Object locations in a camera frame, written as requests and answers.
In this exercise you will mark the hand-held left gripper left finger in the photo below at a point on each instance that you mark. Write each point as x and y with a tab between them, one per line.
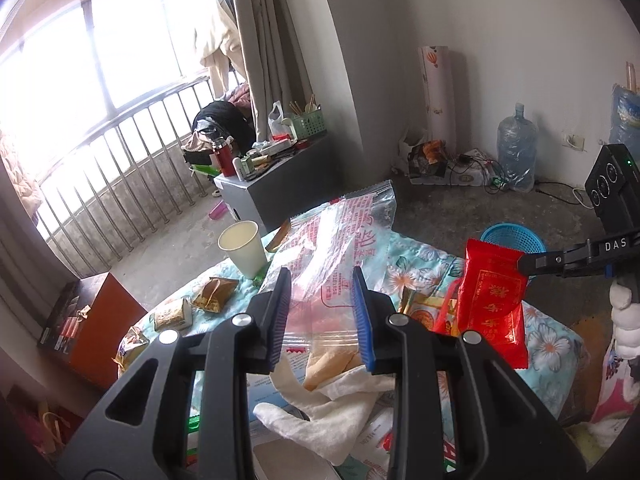
277	320

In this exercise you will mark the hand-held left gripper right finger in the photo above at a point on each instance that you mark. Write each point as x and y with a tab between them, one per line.
362	320

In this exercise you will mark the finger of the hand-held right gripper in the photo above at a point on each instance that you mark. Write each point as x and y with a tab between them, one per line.
542	262

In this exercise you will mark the blue plastic mesh basket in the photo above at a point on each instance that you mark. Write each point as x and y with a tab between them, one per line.
512	237

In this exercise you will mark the red snack packet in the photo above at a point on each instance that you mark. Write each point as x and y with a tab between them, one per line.
492	305

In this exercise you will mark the clear plastic bag red print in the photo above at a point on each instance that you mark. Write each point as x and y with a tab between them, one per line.
340	240

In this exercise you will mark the person's right hand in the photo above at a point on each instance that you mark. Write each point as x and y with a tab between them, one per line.
627	327

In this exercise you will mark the red and gold wrapper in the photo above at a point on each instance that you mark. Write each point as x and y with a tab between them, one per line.
425	317

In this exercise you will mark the blue water dispenser jug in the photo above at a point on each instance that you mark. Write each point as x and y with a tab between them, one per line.
627	120

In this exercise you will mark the brown snack wrapper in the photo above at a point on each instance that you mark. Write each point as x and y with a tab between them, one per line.
215	295

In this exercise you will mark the white paper cup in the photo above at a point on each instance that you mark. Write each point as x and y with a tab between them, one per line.
245	247

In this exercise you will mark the brown serrated wrapper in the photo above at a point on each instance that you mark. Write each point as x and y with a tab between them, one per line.
279	237

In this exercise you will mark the floral printed cloth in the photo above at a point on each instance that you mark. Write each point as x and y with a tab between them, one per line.
425	260

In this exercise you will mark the white crumpled tissue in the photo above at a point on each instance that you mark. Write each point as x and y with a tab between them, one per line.
340	405

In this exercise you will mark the small green object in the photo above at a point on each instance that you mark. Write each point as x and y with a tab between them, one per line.
497	182

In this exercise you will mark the clear blue water jug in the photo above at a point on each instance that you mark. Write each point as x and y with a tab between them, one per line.
516	152

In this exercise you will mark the beige snack packet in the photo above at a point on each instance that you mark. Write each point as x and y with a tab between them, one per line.
172	315

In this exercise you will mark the pack of water bottles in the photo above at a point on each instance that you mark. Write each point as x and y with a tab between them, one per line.
467	175

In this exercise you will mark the white packet red print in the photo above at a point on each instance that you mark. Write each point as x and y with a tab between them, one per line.
377	440

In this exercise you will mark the pink cup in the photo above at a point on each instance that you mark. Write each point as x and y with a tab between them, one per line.
217	210

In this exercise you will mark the grey cabinet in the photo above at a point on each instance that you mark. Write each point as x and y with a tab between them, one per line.
285	185

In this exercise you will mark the pink printed clothing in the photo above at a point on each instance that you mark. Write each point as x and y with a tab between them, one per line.
617	390

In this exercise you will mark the gold snack wrapper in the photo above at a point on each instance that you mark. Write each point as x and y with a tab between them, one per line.
131	350

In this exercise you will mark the dark snack bag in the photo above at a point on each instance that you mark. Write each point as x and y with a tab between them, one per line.
425	160

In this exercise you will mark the red thermos bottle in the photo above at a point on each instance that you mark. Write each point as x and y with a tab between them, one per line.
225	160

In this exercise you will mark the orange brown box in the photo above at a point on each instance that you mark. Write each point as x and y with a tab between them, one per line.
107	320

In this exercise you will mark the green plastic storage basket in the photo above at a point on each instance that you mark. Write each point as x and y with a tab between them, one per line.
305	125

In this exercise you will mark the white plastic bag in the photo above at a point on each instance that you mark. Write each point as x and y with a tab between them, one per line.
277	120

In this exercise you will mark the rolled white printed sheet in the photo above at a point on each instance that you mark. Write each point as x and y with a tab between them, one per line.
436	90

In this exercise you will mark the metal window railing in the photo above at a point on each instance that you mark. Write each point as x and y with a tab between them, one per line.
130	175

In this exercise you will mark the dark clothes pile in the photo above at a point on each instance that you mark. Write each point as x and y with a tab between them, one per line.
220	120

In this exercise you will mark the beige curtain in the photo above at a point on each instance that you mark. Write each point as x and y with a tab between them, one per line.
260	50

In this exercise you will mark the hanging cream clothes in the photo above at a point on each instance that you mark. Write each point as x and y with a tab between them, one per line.
217	45

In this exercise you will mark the large window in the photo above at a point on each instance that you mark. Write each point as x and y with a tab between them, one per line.
100	50

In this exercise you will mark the white wall socket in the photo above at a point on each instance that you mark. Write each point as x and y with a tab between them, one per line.
575	141

